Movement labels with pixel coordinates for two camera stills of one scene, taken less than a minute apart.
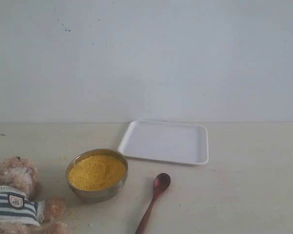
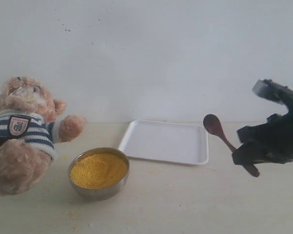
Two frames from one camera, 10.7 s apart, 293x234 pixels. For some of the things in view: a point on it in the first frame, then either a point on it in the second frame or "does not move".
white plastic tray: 164,141 does not move
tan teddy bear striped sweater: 13,182 -> 26,125
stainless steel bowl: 97,175 does not move
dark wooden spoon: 161,183 -> 212,123
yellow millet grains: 94,172 does not move
